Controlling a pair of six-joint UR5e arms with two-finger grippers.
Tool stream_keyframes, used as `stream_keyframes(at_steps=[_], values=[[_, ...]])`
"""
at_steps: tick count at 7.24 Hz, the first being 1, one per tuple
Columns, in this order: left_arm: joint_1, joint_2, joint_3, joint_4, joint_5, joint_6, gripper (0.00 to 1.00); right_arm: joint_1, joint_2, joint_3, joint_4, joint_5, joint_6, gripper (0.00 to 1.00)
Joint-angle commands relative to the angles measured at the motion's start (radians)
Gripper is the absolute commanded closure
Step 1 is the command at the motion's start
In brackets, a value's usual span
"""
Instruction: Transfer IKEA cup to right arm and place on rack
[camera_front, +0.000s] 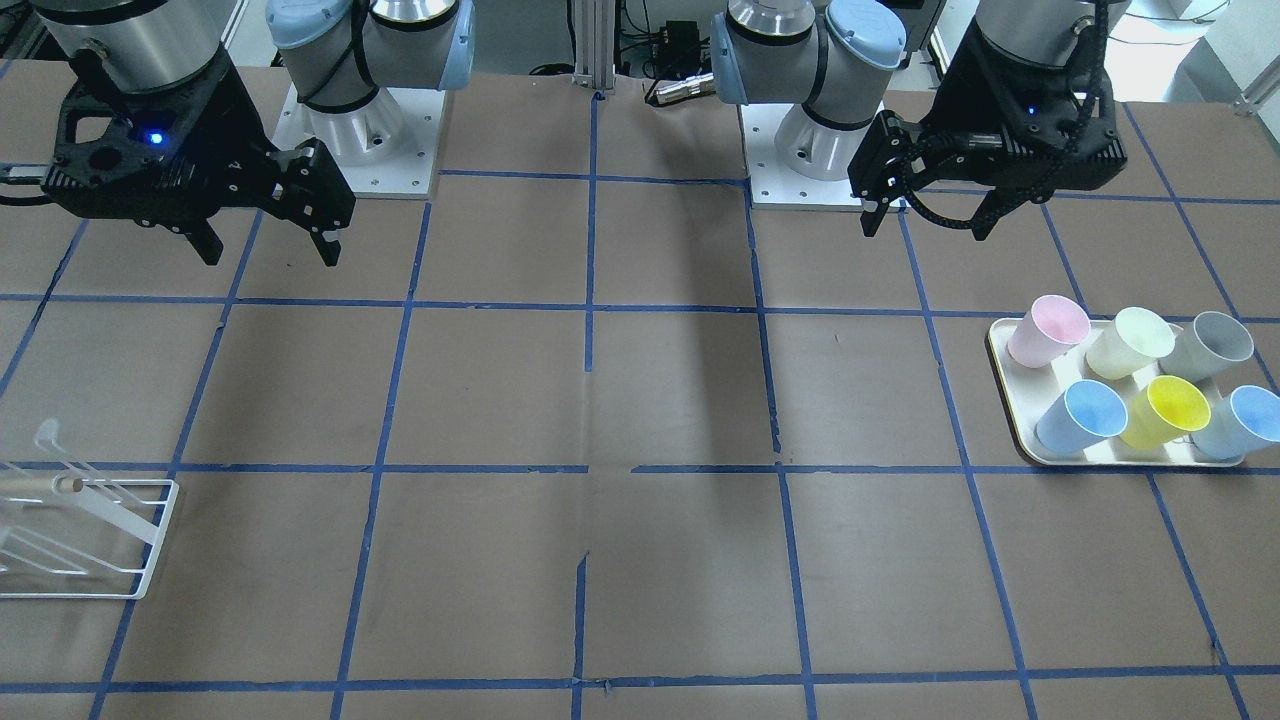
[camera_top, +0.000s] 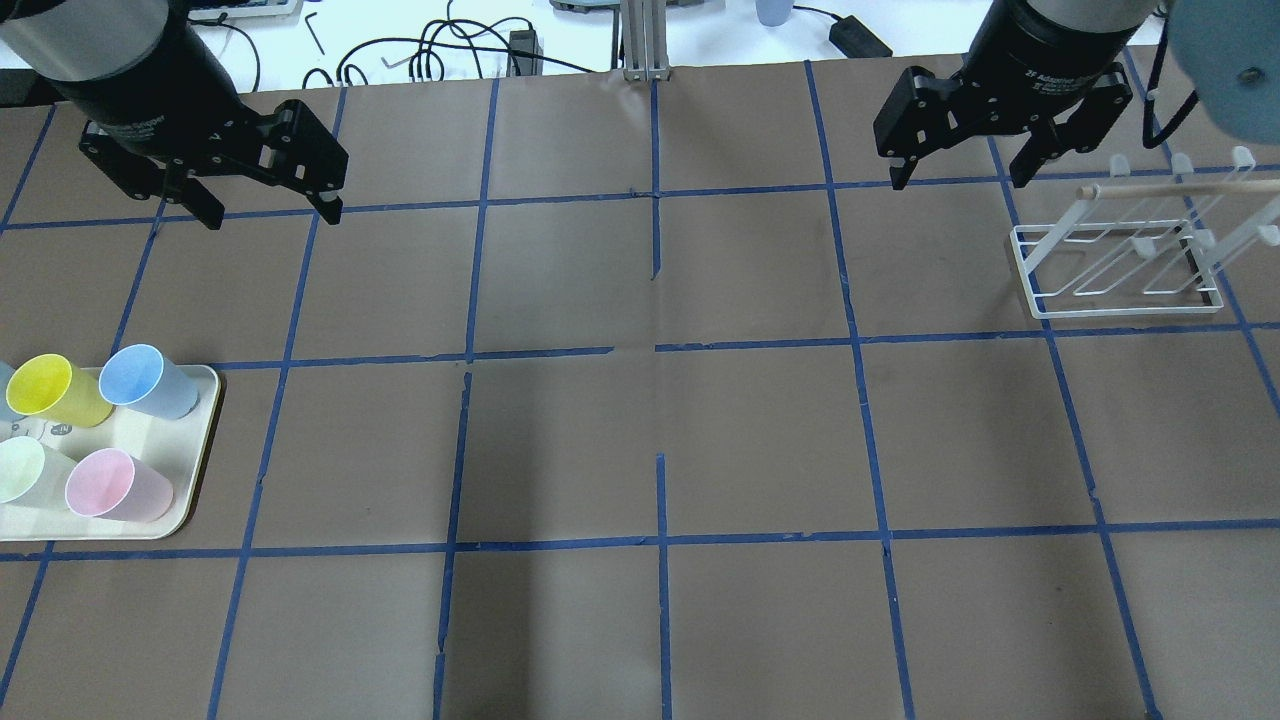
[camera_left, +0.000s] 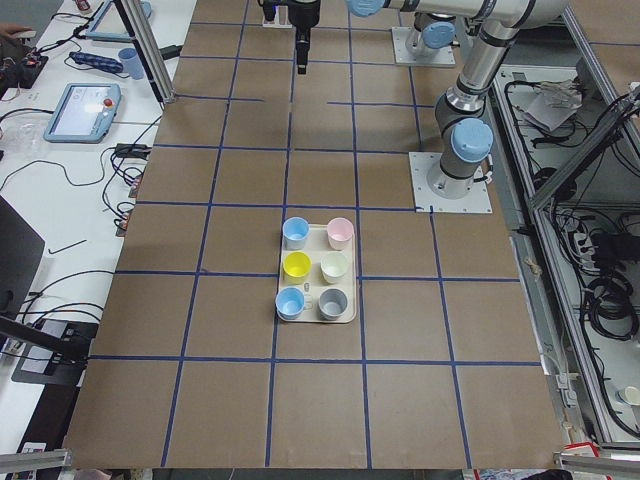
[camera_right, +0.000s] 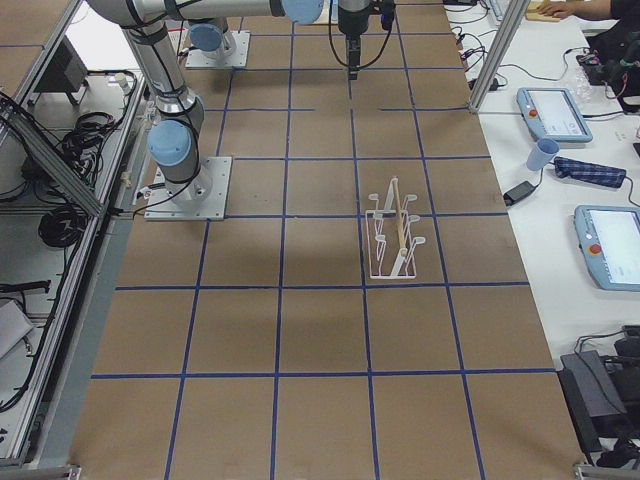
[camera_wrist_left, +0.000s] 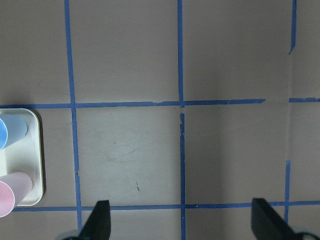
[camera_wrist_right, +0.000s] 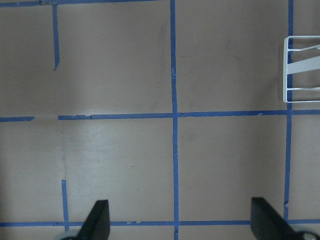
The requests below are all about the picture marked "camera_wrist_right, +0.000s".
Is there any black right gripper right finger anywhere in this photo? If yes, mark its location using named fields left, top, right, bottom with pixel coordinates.
left=250, top=197, right=310, bottom=240

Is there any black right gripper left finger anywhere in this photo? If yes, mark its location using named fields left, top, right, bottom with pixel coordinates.
left=75, top=199, right=111, bottom=240

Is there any white wire cup rack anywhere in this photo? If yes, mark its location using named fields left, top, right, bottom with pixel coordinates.
left=282, top=35, right=320, bottom=104

